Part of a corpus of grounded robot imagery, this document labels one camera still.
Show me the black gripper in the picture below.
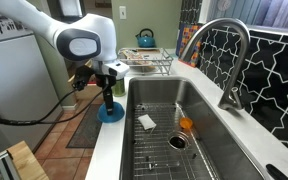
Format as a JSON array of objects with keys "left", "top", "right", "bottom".
[{"left": 95, "top": 74, "right": 117, "bottom": 116}]

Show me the blue plastic bowl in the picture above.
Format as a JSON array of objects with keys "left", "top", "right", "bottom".
[{"left": 96, "top": 101, "right": 126, "bottom": 124}]

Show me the black oblong counter object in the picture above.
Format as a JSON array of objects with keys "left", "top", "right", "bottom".
[{"left": 265, "top": 163, "right": 288, "bottom": 180}]

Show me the green soap pump bottle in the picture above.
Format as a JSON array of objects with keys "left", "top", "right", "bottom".
[{"left": 113, "top": 77, "right": 127, "bottom": 98}]

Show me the dark floor mat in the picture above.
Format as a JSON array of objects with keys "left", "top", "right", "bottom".
[{"left": 66, "top": 103, "right": 103, "bottom": 149}]

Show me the teal kettle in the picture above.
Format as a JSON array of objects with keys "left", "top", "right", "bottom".
[{"left": 135, "top": 28, "right": 157, "bottom": 48}]

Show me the steel sink drain strainer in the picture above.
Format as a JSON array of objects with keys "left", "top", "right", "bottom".
[{"left": 167, "top": 131, "right": 190, "bottom": 150}]

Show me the small orange cup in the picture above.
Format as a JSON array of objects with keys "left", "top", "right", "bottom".
[{"left": 179, "top": 117, "right": 194, "bottom": 130}]

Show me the steel utensil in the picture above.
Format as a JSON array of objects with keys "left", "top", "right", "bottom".
[{"left": 145, "top": 155, "right": 182, "bottom": 172}]

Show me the white refrigerator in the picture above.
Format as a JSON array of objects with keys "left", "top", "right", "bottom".
[{"left": 0, "top": 9, "right": 63, "bottom": 158}]

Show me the light wooden board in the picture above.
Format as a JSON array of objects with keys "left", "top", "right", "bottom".
[{"left": 7, "top": 140, "right": 50, "bottom": 180}]

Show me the colourful mosaic board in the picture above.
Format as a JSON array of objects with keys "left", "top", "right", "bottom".
[{"left": 178, "top": 23, "right": 205, "bottom": 68}]

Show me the stainless steel sink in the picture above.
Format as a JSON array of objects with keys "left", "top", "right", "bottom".
[{"left": 119, "top": 75, "right": 265, "bottom": 180}]

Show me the window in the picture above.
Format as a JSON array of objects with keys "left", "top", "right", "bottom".
[{"left": 207, "top": 0, "right": 288, "bottom": 34}]

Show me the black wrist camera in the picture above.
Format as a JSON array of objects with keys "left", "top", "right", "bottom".
[{"left": 72, "top": 64, "right": 95, "bottom": 92}]

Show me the wire dish rack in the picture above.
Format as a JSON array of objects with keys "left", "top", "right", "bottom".
[{"left": 117, "top": 47, "right": 174, "bottom": 76}]

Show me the wire sink grid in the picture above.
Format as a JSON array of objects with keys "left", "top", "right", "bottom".
[{"left": 132, "top": 102, "right": 218, "bottom": 180}]

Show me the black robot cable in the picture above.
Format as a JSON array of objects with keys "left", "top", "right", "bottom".
[{"left": 0, "top": 83, "right": 110, "bottom": 127}]

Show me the white wall switch plate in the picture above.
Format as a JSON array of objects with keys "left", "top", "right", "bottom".
[{"left": 118, "top": 5, "right": 127, "bottom": 20}]

